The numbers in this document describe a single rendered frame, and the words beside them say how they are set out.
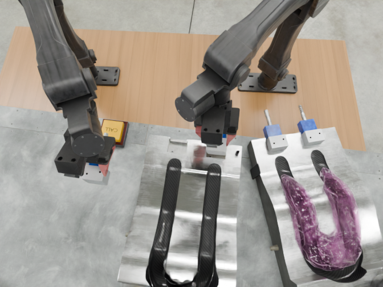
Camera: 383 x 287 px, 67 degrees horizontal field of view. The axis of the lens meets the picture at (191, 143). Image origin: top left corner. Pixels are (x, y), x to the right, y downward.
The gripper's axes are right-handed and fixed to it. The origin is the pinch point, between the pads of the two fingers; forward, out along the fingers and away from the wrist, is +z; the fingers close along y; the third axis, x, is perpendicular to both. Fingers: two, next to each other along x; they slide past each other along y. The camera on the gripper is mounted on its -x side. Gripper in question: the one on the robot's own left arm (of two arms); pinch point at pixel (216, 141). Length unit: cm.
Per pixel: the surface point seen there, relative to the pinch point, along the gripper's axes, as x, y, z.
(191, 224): -17.9, -4.2, 11.6
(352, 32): 166, 79, 53
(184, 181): -8.1, -7.6, 8.1
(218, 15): 160, -18, 41
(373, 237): -11.6, 41.5, 18.0
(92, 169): -13.3, -28.8, -0.6
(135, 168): -2.2, -24.1, 12.8
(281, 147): 6.6, 17.6, 7.3
